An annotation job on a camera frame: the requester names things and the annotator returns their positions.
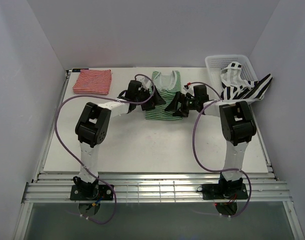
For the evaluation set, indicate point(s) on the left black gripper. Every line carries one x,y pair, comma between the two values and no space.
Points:
157,100

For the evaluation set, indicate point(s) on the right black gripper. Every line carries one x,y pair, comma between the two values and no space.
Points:
173,106

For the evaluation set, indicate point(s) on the green white striped tank top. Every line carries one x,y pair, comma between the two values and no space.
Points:
167,86

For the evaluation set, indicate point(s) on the black white striped tank top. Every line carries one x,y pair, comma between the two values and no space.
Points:
236,88

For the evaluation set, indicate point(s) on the red white striped tank top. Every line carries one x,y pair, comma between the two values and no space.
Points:
92,81

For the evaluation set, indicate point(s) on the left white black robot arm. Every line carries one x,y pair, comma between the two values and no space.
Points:
92,127

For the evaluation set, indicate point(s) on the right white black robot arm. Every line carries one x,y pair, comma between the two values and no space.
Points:
237,125

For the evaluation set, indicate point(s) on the white plastic basket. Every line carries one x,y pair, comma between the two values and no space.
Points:
215,63

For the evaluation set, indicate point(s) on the blue label sticker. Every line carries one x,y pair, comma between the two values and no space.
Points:
78,70

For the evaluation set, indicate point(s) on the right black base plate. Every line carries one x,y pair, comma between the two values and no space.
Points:
213,191

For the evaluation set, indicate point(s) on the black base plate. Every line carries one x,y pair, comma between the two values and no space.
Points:
213,191
99,192

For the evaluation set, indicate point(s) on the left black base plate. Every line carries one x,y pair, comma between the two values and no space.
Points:
99,192

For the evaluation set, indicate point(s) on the aluminium frame rail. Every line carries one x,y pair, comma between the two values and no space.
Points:
154,188

